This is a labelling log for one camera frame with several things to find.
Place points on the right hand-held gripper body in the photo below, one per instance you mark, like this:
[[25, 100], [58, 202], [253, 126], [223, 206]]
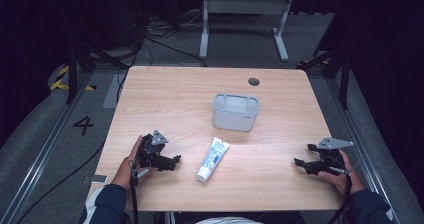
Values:
[[328, 157]]

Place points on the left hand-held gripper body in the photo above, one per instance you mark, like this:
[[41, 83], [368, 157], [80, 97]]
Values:
[[150, 152]]

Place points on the white toothpaste tube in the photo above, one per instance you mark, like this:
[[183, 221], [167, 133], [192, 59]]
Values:
[[212, 159]]

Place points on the grey plastic container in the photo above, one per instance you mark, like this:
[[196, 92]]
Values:
[[235, 117]]

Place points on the person's left hand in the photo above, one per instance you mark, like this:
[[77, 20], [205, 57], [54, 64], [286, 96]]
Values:
[[125, 172]]

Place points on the person's right hand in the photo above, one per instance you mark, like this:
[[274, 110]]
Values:
[[348, 182]]

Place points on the black tripod stand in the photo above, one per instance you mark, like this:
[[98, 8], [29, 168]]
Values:
[[72, 70], [343, 74]]

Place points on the yellow black hazard tape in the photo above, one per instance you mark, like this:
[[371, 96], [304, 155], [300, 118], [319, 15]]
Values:
[[57, 84]]

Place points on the white metal table frame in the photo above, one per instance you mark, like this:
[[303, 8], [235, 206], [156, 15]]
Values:
[[243, 5]]

